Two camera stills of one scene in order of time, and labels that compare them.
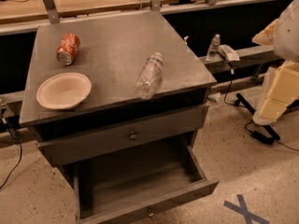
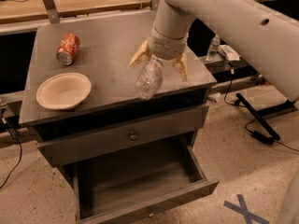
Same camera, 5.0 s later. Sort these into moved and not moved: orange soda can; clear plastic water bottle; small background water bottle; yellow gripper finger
Moved: yellow gripper finger
Not moved: orange soda can; small background water bottle; clear plastic water bottle
